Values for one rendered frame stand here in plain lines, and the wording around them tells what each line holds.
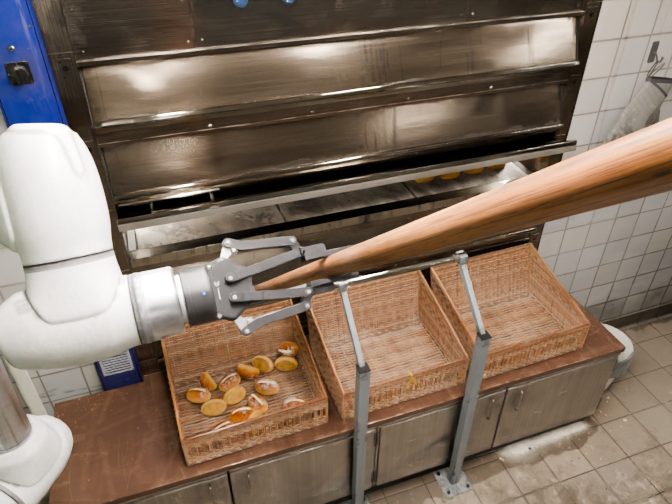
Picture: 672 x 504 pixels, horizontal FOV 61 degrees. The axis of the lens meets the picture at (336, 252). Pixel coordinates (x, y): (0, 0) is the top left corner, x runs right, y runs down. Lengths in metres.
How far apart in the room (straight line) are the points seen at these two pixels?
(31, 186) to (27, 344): 0.18
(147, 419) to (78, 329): 1.75
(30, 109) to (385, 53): 1.15
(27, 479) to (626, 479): 2.53
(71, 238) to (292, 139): 1.46
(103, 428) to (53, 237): 1.82
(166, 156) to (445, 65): 1.04
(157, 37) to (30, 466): 1.22
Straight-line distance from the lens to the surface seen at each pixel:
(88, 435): 2.48
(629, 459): 3.25
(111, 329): 0.72
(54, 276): 0.71
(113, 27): 1.89
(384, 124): 2.19
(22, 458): 1.58
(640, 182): 0.28
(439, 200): 2.48
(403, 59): 2.13
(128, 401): 2.53
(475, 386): 2.36
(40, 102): 1.92
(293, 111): 2.04
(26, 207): 0.71
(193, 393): 2.41
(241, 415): 2.31
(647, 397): 3.57
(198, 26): 1.90
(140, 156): 2.03
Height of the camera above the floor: 2.44
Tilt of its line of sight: 36 degrees down
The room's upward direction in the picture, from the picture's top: straight up
